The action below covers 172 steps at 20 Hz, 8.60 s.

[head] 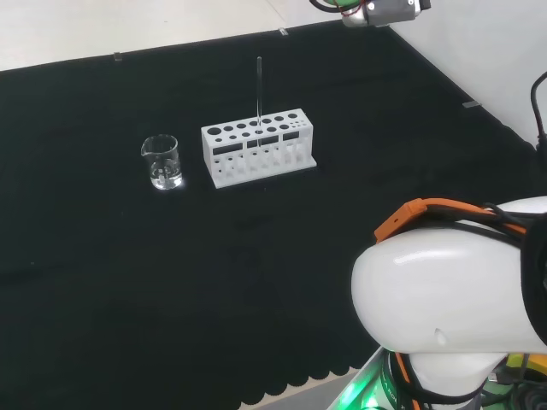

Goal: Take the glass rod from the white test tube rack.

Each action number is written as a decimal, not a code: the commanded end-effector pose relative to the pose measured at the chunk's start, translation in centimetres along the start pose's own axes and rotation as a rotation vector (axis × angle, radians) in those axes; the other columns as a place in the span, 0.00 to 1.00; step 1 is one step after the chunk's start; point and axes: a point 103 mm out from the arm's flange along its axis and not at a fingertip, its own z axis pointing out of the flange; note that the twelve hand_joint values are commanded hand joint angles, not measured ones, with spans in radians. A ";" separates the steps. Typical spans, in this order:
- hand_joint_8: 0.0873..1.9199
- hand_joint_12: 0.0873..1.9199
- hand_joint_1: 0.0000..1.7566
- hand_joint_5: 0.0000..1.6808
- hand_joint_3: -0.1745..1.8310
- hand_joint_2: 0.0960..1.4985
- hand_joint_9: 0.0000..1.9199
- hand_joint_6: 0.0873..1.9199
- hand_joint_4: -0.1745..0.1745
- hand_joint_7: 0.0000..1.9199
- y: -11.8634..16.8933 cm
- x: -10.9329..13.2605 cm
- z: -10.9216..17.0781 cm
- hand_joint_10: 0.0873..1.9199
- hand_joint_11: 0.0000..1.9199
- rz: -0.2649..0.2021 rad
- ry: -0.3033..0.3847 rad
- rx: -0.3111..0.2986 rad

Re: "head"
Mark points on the clear glass rod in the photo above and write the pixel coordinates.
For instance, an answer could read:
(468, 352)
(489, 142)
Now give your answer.
(259, 85)

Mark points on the white test tube rack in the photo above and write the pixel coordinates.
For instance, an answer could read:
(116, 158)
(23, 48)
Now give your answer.
(207, 146)

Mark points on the clear glass beaker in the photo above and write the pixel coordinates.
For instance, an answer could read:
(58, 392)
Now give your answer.
(165, 179)

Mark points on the black bench cloth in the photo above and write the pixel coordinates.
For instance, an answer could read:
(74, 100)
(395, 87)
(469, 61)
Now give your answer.
(128, 277)

